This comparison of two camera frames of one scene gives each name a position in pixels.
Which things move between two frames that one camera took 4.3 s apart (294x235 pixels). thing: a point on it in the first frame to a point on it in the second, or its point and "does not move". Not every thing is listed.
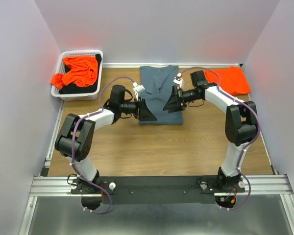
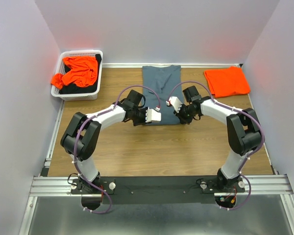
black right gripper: (175, 104) to (182, 119)
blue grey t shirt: (158, 82) does not move
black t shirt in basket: (73, 88) does not move
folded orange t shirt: (232, 80) does not move
